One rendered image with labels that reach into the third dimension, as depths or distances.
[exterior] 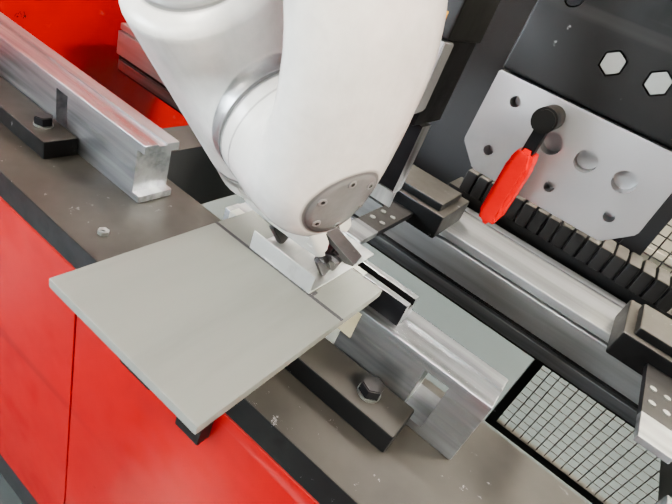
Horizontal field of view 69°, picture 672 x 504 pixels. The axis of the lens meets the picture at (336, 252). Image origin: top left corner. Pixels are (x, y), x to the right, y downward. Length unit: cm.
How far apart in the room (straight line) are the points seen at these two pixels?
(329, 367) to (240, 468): 16
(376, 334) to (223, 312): 19
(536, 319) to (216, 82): 61
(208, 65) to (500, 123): 25
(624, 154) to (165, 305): 37
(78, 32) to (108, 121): 53
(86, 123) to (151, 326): 49
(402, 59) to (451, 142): 82
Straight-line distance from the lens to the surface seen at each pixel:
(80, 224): 73
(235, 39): 25
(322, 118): 21
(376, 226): 64
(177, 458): 73
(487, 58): 100
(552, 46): 42
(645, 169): 41
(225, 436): 61
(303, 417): 55
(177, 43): 25
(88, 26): 131
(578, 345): 78
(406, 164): 50
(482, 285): 77
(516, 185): 39
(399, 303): 54
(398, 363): 56
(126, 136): 77
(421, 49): 22
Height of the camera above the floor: 130
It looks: 32 degrees down
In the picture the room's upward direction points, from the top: 23 degrees clockwise
